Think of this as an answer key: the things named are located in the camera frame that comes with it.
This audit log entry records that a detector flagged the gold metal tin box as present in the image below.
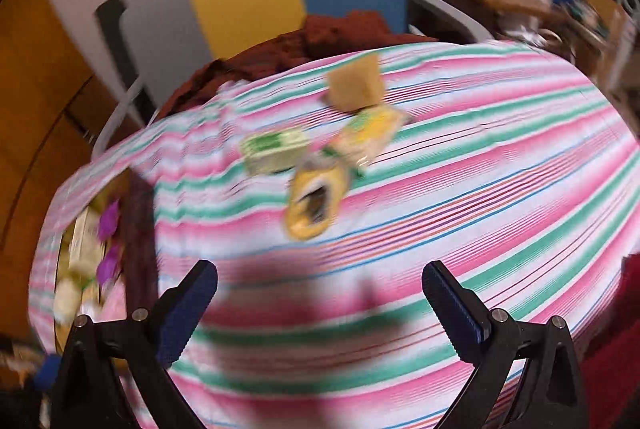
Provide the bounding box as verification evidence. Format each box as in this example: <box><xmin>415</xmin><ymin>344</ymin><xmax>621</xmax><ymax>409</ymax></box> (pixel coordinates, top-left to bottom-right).
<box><xmin>53</xmin><ymin>169</ymin><xmax>131</xmax><ymax>353</ymax></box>

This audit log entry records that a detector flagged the wooden wardrobe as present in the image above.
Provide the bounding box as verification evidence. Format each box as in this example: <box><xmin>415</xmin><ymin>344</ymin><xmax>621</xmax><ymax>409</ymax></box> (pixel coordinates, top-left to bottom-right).
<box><xmin>1</xmin><ymin>0</ymin><xmax>116</xmax><ymax>341</ymax></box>

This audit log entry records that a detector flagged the small green white box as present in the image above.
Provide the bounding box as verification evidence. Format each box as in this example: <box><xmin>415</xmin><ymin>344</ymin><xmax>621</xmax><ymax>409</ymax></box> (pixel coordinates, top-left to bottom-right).
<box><xmin>240</xmin><ymin>128</ymin><xmax>310</xmax><ymax>176</ymax></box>

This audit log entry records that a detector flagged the green-ended snack packet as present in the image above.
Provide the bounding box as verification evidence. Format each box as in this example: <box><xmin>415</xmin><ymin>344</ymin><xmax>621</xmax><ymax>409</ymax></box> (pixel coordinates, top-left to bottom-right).
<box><xmin>78</xmin><ymin>279</ymin><xmax>103</xmax><ymax>319</ymax></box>

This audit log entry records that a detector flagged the cream cardboard perfume box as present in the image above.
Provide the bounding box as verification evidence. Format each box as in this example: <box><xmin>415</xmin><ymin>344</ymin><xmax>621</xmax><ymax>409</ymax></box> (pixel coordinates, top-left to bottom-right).
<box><xmin>68</xmin><ymin>208</ymin><xmax>105</xmax><ymax>279</ymax></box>

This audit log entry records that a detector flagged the dark red cloth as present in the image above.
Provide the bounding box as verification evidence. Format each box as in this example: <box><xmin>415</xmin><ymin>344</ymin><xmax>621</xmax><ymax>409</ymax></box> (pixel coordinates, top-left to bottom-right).
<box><xmin>156</xmin><ymin>10</ymin><xmax>434</xmax><ymax>119</ymax></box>

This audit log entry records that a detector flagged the purple wrapped candy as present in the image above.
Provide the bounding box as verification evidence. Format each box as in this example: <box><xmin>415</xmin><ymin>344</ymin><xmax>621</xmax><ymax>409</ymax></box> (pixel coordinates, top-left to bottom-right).
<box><xmin>98</xmin><ymin>200</ymin><xmax>119</xmax><ymax>241</ymax></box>

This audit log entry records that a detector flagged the grey yellow blue chair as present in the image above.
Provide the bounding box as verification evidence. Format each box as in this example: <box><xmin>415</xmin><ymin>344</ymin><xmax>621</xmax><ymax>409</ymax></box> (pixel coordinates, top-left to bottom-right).
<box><xmin>92</xmin><ymin>0</ymin><xmax>491</xmax><ymax>156</ymax></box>

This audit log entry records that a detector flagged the striped pink green tablecloth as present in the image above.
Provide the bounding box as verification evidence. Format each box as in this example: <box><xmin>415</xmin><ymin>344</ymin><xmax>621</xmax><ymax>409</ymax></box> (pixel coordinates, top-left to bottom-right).
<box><xmin>28</xmin><ymin>41</ymin><xmax>639</xmax><ymax>428</ymax></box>

